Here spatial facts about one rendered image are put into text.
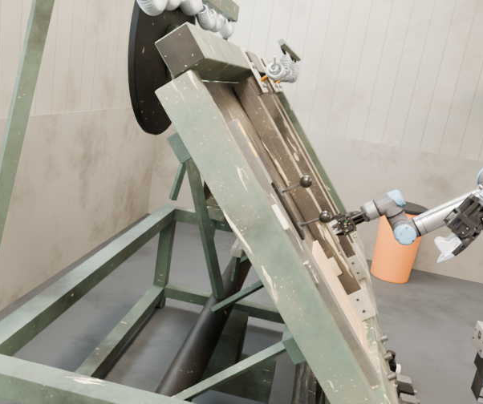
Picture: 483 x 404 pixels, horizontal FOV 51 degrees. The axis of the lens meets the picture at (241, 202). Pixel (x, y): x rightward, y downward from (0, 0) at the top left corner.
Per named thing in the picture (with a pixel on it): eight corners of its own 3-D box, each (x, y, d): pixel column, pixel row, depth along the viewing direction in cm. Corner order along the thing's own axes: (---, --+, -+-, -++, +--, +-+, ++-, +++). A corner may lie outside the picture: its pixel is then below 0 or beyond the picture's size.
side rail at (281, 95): (339, 233, 342) (355, 227, 339) (261, 90, 330) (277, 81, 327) (339, 230, 350) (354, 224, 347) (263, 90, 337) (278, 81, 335)
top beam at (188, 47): (173, 79, 124) (207, 58, 121) (152, 42, 123) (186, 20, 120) (271, 85, 336) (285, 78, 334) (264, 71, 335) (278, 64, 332)
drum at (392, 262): (407, 272, 546) (425, 204, 527) (415, 288, 501) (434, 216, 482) (365, 263, 552) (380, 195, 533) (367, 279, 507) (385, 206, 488)
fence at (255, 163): (368, 388, 161) (380, 384, 160) (223, 125, 150) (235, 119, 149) (367, 379, 165) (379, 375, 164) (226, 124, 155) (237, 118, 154)
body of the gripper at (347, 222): (334, 220, 202) (363, 208, 199) (334, 216, 211) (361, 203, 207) (343, 237, 203) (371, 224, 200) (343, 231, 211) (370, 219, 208)
